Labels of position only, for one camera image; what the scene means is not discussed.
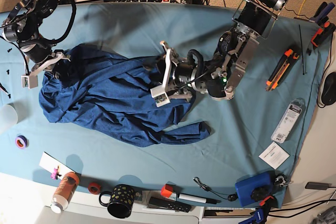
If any translucent plastic cup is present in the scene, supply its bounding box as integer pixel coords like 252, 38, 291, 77
0, 104, 18, 134

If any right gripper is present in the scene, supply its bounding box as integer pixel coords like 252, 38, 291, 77
30, 50, 70, 81

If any black lanyard with clip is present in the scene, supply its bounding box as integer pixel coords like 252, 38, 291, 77
193, 176, 238, 203

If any clear plastic blister pack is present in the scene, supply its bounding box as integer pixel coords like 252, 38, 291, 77
271, 98, 305, 144

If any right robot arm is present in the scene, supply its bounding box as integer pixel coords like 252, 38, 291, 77
1, 0, 77, 89

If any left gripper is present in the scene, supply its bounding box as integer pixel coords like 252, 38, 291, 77
142, 40, 207, 101

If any pink clip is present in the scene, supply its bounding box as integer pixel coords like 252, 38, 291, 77
50, 166, 61, 180

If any black adapter right edge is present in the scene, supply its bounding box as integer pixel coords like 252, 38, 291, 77
305, 182, 331, 190

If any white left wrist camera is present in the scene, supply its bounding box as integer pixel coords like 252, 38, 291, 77
151, 86, 170, 107

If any blue t-shirt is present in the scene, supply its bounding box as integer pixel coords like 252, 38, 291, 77
39, 45, 211, 147

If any blue black clamp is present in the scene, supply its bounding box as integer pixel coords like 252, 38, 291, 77
309, 2, 335, 24

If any blue box with knob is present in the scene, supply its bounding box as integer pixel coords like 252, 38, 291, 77
235, 171, 277, 207

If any black dotted remote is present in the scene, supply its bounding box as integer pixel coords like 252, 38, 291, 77
148, 197, 192, 212

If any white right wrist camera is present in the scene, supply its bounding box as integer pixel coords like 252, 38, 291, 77
21, 74, 38, 89

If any black yellow-dotted mug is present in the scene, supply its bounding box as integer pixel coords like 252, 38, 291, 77
99, 184, 135, 219

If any orange bottle white cap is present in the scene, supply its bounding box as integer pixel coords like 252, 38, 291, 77
50, 172, 79, 214

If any orange tape roll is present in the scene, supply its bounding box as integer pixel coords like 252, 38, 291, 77
88, 182, 101, 195

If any black marker pen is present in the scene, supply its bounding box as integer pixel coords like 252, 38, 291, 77
176, 194, 220, 205

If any orange black clamp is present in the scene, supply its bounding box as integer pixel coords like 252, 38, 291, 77
311, 22, 335, 49

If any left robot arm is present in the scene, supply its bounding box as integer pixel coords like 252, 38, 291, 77
151, 0, 288, 107

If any blue clamp bottom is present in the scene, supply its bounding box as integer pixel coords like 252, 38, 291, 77
239, 196, 277, 224

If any purple tape roll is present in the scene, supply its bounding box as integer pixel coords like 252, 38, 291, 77
15, 135, 28, 149

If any black computer mouse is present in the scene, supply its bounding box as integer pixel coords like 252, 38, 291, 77
321, 72, 336, 106

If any orange black utility knife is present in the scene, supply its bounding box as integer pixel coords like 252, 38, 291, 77
266, 45, 301, 91

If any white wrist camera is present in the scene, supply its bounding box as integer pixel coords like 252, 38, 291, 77
151, 86, 170, 107
21, 74, 38, 89

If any orange cube block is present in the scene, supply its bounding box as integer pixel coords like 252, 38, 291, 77
161, 184, 174, 198

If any white paper leaflet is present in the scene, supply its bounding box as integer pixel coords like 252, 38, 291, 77
259, 142, 290, 169

